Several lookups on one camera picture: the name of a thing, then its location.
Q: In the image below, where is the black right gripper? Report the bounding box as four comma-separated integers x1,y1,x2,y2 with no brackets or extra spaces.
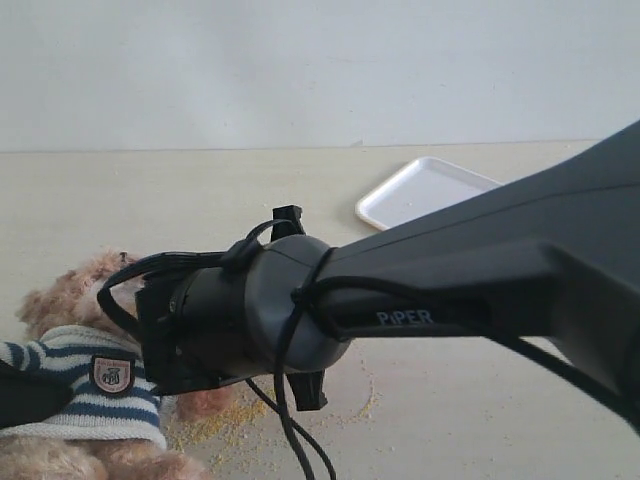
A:
133,204,329,412

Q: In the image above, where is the plush teddy bear striped sweater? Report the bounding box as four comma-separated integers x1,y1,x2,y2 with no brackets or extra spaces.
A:
1,250,232,479

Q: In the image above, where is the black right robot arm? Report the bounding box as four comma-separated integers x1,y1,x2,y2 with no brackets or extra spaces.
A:
137,125,639,425

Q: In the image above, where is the spilled yellow millet pile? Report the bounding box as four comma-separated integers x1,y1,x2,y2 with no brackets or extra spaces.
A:
165,385,286,456

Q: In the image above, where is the white rectangular plastic tray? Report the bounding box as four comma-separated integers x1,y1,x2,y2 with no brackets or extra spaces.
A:
355,157,502,231

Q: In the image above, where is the black camera cable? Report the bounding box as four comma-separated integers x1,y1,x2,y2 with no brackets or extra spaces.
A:
96,222,640,480

